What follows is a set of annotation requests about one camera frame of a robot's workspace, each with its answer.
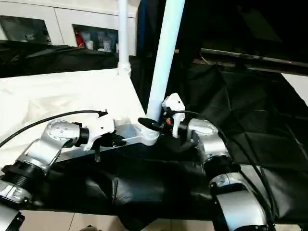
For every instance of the red item behind glass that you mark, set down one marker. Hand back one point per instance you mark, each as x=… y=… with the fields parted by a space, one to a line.
x=77 y=38

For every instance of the white plastic table top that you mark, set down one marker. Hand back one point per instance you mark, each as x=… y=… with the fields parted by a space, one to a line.
x=60 y=96

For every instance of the grey rounded robot foot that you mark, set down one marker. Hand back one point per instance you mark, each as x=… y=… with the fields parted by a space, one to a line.
x=90 y=228

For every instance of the long black rod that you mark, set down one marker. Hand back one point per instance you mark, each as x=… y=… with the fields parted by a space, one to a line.
x=252 y=57

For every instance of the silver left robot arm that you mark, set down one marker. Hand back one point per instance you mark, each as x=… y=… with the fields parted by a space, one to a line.
x=55 y=132

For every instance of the black mat cover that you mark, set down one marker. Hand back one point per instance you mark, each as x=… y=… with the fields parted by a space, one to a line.
x=252 y=120

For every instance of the white cabinet with glass doors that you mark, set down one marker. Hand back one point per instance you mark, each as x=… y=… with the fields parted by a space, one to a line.
x=60 y=16

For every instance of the white plastic table leg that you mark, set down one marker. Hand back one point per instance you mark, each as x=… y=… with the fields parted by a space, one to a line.
x=166 y=48
x=123 y=36

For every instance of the white flat board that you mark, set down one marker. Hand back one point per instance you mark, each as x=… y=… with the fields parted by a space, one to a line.
x=298 y=86

